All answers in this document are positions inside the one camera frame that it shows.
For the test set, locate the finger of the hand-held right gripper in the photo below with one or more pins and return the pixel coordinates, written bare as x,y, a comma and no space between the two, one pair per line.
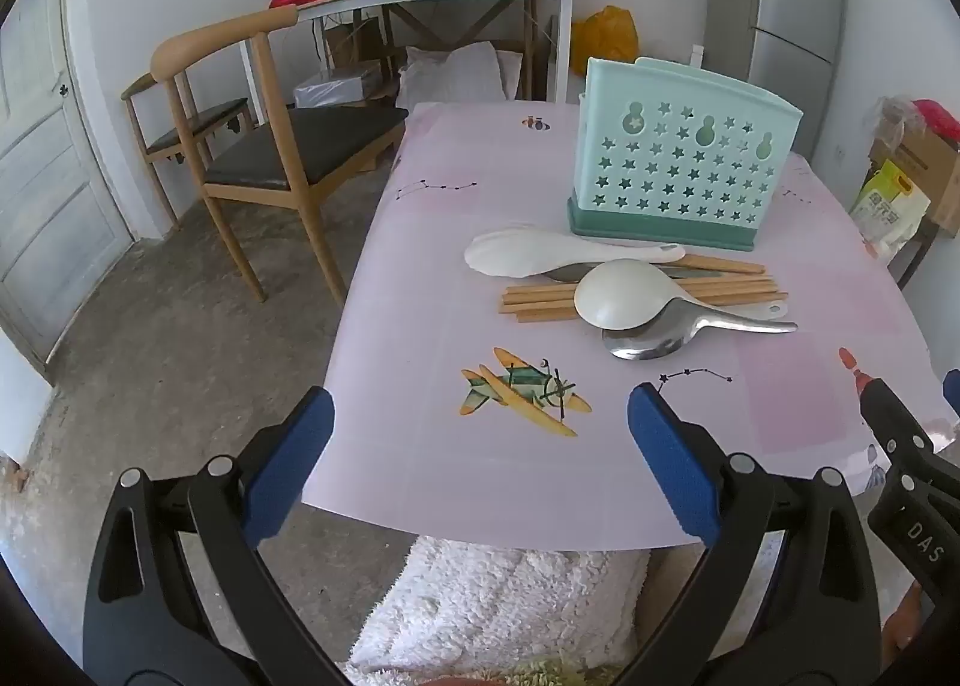
885,412
953,394

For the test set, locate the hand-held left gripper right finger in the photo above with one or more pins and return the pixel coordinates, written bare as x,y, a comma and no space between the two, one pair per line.
667,461

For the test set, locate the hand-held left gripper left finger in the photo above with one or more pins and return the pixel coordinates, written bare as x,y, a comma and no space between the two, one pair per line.
300,461

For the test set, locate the large metal spoon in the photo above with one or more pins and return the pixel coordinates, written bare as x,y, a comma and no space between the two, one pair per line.
697,322

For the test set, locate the white plastic ladle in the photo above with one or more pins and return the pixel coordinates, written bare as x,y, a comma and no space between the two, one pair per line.
619,292

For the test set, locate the bundle of wooden chopsticks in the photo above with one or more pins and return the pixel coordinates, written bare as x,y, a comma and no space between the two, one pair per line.
540,300

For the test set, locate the small metal spoon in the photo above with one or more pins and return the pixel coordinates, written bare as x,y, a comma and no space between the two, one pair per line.
570,272

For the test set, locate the teal perforated utensil holder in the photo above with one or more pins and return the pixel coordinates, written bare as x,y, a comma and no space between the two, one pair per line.
675,217

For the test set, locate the white rice paddle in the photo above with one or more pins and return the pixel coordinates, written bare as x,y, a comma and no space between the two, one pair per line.
510,253

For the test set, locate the person's right hand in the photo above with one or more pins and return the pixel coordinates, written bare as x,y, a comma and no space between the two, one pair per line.
904,622

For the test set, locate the yellow green rice bag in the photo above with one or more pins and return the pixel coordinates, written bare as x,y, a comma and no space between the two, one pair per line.
889,206

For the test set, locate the large cardboard box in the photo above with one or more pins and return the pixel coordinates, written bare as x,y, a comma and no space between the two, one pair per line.
934,169

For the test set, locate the pink printed tablecloth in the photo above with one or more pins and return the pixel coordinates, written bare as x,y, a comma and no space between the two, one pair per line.
450,266

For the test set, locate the red bag on cardboard box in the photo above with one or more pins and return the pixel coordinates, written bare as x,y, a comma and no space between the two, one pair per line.
937,118

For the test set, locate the wooden chair with dark seat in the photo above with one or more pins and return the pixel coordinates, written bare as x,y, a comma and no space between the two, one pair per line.
195,120
315,139

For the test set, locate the grey wrapped box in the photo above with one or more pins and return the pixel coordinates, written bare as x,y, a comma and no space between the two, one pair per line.
337,86

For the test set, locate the white panel door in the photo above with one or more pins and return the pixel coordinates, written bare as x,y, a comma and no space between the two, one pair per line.
45,169

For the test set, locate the white sack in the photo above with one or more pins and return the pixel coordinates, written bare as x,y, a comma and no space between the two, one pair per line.
457,75

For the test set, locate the grey refrigerator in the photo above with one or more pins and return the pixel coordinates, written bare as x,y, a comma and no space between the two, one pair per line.
799,4

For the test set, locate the yellow plastic bag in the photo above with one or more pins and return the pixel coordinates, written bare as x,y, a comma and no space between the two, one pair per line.
604,41

